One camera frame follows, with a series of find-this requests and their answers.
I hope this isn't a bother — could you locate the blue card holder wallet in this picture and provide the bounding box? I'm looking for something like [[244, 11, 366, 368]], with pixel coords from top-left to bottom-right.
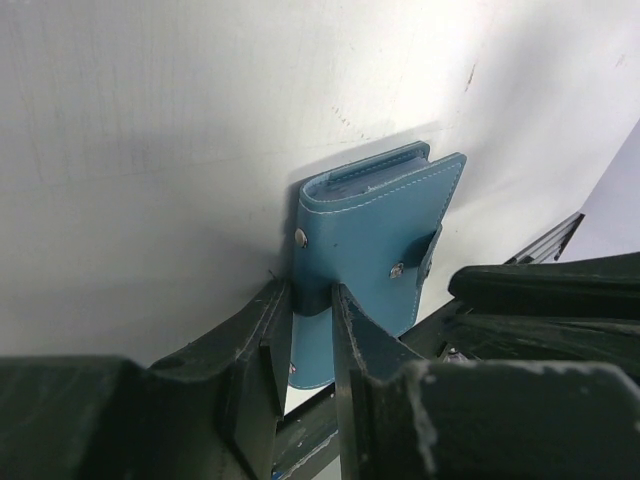
[[289, 141, 467, 390]]

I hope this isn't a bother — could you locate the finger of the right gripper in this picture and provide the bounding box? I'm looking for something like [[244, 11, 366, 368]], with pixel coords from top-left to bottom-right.
[[443, 314, 639, 365], [449, 253, 639, 313]]

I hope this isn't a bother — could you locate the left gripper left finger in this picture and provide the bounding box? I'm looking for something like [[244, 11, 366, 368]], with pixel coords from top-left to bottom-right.
[[1, 280, 291, 479]]

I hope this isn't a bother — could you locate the right aluminium rail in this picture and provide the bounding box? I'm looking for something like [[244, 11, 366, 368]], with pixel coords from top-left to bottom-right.
[[505, 212, 585, 265]]

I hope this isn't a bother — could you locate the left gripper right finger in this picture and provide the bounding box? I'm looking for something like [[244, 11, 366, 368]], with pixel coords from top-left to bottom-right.
[[332, 284, 639, 479]]

